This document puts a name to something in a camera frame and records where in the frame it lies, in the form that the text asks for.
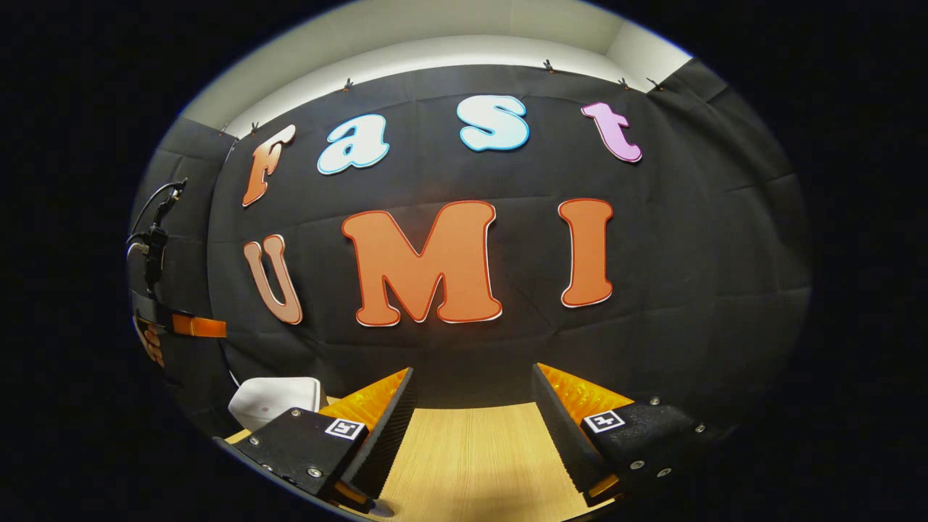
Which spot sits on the white desktop garbage bin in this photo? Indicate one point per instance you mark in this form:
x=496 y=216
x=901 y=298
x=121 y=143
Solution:
x=275 y=399

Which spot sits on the black backdrop cloth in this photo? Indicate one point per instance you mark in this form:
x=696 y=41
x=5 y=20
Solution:
x=529 y=254

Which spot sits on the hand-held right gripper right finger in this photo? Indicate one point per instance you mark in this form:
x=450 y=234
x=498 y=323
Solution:
x=562 y=435

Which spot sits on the wooden desktop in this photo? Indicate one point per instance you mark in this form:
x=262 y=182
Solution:
x=471 y=464

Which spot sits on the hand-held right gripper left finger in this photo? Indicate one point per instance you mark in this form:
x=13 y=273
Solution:
x=388 y=435

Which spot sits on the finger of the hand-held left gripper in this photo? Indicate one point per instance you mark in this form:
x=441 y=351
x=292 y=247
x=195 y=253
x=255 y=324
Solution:
x=148 y=341
x=203 y=327

